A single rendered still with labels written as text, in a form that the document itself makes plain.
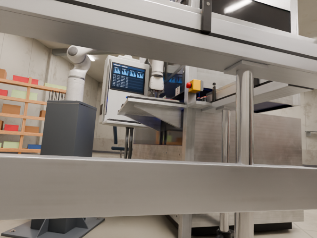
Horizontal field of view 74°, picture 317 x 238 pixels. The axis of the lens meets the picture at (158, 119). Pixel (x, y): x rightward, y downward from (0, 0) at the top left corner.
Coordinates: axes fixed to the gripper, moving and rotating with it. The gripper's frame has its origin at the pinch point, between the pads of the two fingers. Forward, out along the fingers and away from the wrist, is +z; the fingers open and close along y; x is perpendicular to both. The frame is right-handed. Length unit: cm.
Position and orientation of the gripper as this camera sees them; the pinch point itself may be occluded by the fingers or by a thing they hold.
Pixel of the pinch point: (155, 97)
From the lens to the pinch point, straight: 152.8
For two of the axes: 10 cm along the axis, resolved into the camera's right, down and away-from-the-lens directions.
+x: 2.8, -1.1, -9.5
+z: -0.6, 9.9, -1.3
